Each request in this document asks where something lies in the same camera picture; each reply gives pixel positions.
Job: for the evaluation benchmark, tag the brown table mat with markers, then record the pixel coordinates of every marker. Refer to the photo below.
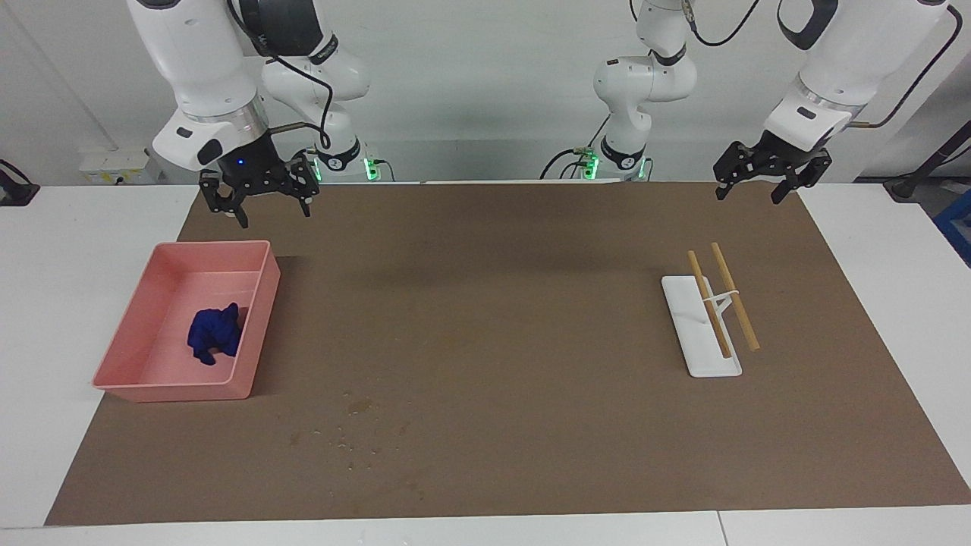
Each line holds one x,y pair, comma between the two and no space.
493,379

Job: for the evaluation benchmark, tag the black stand leg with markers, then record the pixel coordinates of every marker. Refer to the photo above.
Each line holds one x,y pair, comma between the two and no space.
929,163

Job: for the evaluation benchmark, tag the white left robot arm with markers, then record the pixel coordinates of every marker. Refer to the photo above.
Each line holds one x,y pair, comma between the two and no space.
842,61

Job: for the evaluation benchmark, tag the pink plastic bin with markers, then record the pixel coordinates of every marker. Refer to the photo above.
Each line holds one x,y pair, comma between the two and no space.
152,341

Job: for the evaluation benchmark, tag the white rack with wooden rods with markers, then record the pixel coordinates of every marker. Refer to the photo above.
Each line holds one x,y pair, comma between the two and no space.
694,334

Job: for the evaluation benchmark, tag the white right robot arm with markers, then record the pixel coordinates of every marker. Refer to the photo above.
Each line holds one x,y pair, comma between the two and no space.
205,68

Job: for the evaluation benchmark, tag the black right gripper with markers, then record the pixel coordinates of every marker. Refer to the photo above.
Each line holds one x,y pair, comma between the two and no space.
258,171

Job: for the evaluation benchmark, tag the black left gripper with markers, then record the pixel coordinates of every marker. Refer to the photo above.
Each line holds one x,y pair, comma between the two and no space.
785,158

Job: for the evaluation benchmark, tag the blue towel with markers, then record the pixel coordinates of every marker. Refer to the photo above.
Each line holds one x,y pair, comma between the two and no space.
216,334

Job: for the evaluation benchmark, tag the black clamp mount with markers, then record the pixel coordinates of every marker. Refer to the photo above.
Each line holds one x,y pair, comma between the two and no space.
15,189

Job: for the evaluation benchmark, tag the wooden rack rod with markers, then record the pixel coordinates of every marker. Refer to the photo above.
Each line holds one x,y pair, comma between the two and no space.
713,318
747,326

